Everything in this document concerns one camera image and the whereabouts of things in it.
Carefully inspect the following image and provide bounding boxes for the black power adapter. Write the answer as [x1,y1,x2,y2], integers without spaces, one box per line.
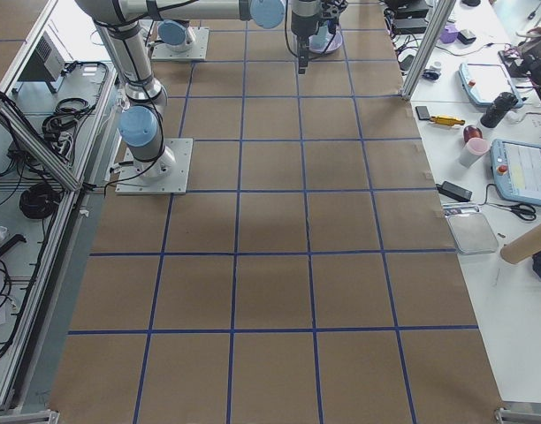
[436,181,472,202]

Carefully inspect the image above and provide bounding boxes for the black water bottle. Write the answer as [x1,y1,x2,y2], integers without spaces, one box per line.
[480,92,518,128]

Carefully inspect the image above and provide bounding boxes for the black smartphone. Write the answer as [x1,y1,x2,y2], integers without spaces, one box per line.
[415,105,431,121]

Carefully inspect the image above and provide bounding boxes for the light teal faceted cup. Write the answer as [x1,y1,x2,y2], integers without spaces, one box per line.
[315,23,329,43]

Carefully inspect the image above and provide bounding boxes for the far blue teach pendant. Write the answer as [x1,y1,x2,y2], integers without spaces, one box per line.
[458,63,523,109]

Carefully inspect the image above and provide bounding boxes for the purple plastic block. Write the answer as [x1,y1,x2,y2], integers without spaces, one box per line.
[439,24,459,44]

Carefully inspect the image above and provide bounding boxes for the blue teach pendant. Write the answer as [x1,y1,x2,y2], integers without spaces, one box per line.
[490,139,541,207]
[458,63,523,109]

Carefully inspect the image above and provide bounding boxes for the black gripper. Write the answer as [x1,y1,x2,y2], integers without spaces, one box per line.
[321,0,347,20]
[290,0,320,74]

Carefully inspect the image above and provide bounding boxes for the cardboard tube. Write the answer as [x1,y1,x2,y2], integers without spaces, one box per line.
[499,224,541,264]

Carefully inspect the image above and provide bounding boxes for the aluminium frame post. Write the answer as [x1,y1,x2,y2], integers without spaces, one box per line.
[400,0,455,101]

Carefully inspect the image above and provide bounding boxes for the purple plate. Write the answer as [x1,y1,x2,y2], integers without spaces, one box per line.
[309,30,343,55]

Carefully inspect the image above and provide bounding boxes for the red apple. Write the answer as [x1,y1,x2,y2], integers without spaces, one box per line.
[462,125,483,143]

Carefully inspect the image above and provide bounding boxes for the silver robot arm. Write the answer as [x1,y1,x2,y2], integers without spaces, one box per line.
[142,1,348,67]
[77,1,324,185]

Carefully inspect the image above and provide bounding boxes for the black scissors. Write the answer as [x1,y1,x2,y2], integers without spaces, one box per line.
[502,202,537,222]

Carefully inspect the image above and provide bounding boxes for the near blue teach pendant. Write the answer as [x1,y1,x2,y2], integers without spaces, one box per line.
[490,139,541,207]

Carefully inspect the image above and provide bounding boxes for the coiled black cable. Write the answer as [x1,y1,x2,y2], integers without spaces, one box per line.
[19,180,60,221]

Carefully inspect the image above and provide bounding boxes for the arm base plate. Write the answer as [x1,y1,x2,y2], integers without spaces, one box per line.
[151,26,210,63]
[115,138,194,195]

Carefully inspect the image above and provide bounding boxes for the silver metal tin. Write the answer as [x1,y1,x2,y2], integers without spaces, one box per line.
[442,202,499,255]

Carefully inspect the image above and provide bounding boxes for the white pink cup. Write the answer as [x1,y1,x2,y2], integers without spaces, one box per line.
[458,137,491,168]

